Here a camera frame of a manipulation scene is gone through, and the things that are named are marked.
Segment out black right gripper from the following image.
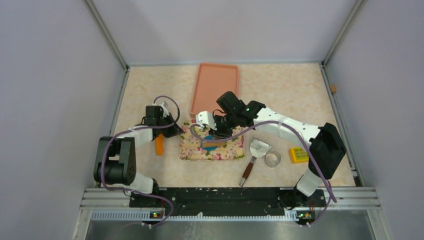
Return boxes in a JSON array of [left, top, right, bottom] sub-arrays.
[[208, 112, 239, 140]]

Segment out blue dough piece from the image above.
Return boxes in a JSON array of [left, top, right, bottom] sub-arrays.
[[201, 135, 218, 152]]

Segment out wooden double-ended roller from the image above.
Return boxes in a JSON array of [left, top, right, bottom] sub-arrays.
[[200, 135, 226, 151]]

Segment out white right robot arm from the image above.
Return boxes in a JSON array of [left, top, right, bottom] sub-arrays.
[[206, 91, 347, 206]]

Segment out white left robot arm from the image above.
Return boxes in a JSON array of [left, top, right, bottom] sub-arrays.
[[93, 102, 183, 207]]

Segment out pink rectangular tray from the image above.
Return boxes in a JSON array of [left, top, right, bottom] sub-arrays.
[[189, 62, 240, 118]]

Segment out yellow red blue toy block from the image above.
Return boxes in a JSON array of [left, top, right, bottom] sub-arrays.
[[288, 147, 309, 164]]

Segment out small wooden cork piece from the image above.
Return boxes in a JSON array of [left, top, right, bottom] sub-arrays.
[[328, 84, 337, 94]]

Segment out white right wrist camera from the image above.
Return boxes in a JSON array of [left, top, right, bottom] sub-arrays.
[[195, 111, 217, 130]]

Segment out metal scraper wooden handle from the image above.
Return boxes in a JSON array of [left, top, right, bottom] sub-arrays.
[[239, 137, 272, 187]]

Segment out round metal cutter ring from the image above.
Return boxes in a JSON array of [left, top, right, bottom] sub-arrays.
[[263, 150, 282, 168]]

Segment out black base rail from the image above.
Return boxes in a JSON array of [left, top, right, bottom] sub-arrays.
[[129, 187, 326, 217]]

